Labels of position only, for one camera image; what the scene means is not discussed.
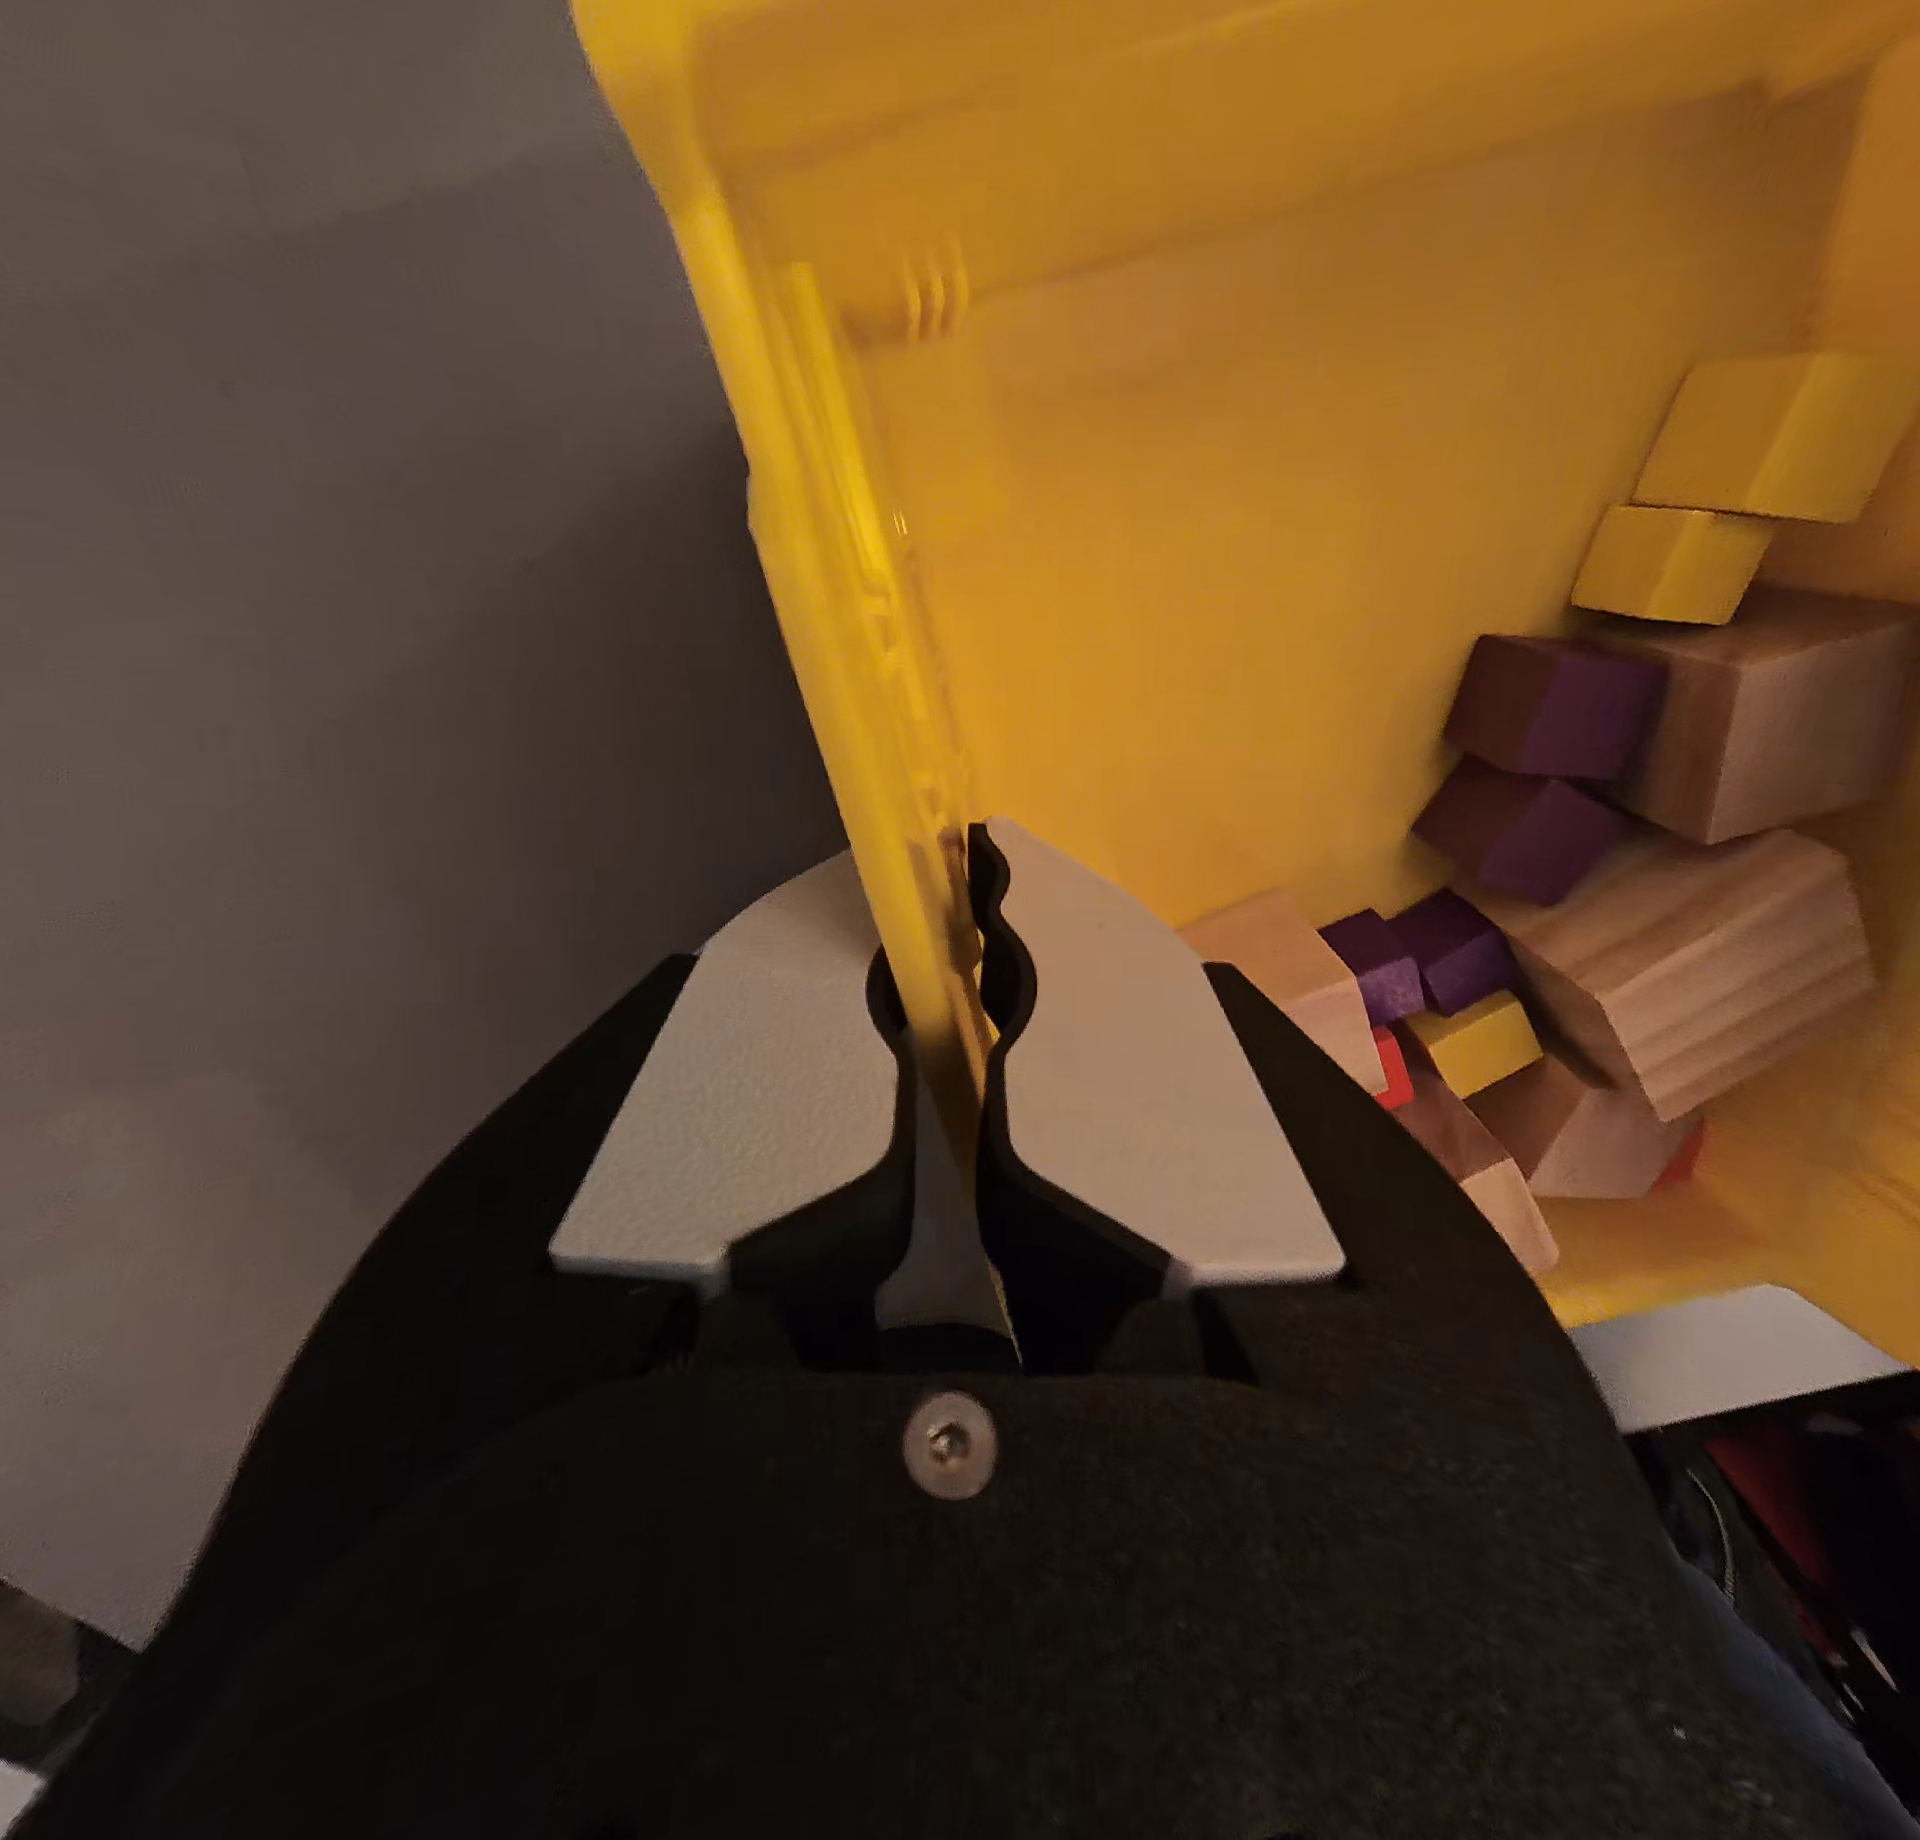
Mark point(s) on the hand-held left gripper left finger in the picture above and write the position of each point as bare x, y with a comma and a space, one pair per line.
719, 1107

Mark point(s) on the pile of wooden cubes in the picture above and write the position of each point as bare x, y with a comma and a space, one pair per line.
1725, 941

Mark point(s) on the yellow plastic box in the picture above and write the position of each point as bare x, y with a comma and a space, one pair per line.
1200, 446

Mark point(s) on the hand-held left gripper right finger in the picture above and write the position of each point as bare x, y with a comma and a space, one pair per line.
1155, 1107

